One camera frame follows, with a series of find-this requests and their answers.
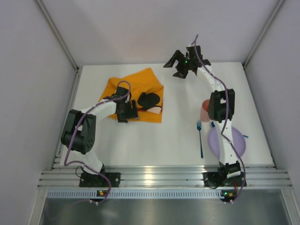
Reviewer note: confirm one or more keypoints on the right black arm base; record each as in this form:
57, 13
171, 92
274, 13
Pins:
214, 180

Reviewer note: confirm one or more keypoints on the lilac plastic plate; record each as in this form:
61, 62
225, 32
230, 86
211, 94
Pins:
238, 141

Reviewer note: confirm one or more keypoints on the blue plastic fork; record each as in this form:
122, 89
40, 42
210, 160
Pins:
199, 127

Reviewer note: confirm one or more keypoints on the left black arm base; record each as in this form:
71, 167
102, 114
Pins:
88, 180

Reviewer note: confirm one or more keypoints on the slotted grey cable duct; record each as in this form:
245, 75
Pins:
141, 194

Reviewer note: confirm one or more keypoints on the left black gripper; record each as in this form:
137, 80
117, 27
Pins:
134, 109

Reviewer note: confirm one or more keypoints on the aluminium mounting rail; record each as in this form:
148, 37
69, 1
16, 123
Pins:
167, 177

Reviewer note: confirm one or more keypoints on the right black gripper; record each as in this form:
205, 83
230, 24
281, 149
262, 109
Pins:
182, 66

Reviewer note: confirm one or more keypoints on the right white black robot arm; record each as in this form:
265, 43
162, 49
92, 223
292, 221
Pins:
221, 104

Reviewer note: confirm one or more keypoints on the pink plastic cup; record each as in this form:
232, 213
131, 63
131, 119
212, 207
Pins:
204, 116

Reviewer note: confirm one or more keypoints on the orange Mickey Mouse cloth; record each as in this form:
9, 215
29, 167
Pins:
146, 91

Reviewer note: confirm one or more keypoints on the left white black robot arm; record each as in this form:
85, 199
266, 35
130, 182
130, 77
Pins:
79, 132

